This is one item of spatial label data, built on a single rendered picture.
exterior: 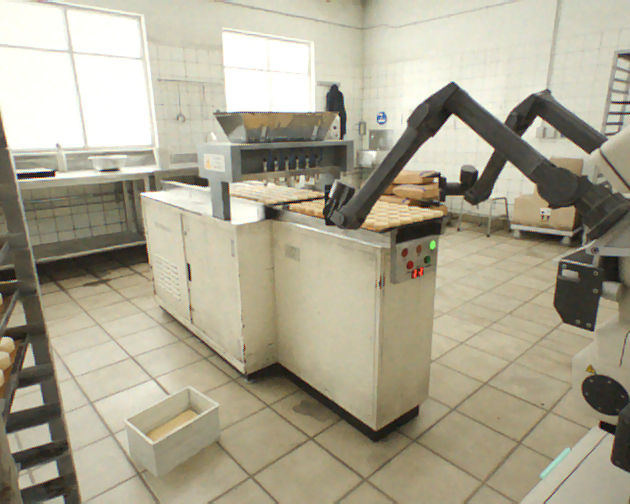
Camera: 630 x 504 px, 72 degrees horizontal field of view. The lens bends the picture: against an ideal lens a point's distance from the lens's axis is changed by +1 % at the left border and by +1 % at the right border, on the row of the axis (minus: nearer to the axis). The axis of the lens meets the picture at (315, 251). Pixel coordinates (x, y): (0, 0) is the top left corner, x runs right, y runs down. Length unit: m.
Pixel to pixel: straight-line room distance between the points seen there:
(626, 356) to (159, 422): 1.66
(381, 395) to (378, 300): 0.40
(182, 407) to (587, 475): 1.50
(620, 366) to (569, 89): 4.54
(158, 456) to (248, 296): 0.74
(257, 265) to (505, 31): 4.62
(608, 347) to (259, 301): 1.42
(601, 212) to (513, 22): 5.00
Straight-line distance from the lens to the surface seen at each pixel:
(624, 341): 1.28
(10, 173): 0.96
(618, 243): 1.08
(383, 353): 1.71
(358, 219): 1.34
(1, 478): 0.63
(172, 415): 2.08
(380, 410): 1.83
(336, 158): 2.36
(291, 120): 2.13
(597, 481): 1.59
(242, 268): 2.01
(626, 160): 1.20
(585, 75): 5.58
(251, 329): 2.14
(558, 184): 1.07
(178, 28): 5.41
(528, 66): 5.80
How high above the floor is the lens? 1.25
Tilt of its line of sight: 16 degrees down
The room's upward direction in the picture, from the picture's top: 1 degrees counter-clockwise
